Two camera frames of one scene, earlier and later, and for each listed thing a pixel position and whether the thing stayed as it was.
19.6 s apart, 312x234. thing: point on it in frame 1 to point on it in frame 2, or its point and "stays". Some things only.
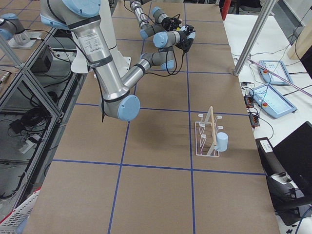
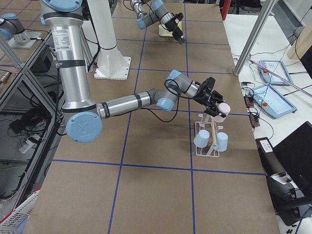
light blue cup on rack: [222, 141] stays
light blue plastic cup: [192, 35] to [201, 138]
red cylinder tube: [226, 6] stays
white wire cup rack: [205, 132] stays
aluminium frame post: [267, 6] stays
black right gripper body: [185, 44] to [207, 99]
